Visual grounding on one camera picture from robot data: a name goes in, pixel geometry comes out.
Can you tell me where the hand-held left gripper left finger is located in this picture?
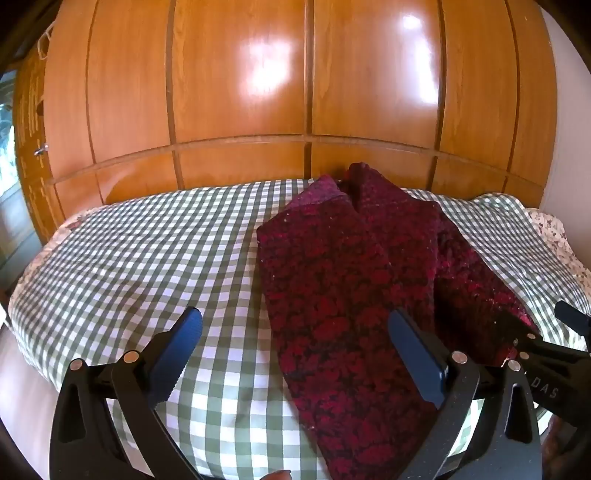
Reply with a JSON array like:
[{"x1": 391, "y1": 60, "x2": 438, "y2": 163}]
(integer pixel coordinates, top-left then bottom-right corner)
[{"x1": 48, "y1": 306, "x2": 206, "y2": 480}]

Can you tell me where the dark red knitted sweater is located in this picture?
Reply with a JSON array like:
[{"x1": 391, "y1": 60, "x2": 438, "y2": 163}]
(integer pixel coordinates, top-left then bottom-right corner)
[{"x1": 256, "y1": 161, "x2": 541, "y2": 480}]

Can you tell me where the green white checked bed sheet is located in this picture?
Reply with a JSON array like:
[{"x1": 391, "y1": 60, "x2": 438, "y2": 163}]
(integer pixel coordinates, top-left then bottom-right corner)
[{"x1": 9, "y1": 178, "x2": 591, "y2": 480}]

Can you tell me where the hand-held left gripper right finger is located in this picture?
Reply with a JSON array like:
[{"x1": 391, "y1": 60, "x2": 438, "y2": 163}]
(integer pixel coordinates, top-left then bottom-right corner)
[{"x1": 388, "y1": 308, "x2": 543, "y2": 480}]

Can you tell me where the wooden wardrobe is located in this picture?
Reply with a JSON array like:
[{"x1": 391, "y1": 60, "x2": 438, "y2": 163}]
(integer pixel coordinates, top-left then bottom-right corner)
[{"x1": 11, "y1": 0, "x2": 559, "y2": 245}]

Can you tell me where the window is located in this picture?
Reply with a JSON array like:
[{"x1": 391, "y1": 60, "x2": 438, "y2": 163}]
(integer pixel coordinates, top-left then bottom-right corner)
[{"x1": 0, "y1": 69, "x2": 24, "y2": 197}]

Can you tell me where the white clothes hanger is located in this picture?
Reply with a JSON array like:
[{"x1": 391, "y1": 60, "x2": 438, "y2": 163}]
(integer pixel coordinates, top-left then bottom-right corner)
[{"x1": 36, "y1": 25, "x2": 57, "y2": 62}]

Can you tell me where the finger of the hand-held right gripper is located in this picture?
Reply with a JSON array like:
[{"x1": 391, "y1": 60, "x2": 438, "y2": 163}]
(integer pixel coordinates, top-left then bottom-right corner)
[
  {"x1": 496, "y1": 308, "x2": 546, "y2": 366},
  {"x1": 554, "y1": 300, "x2": 591, "y2": 344}
]

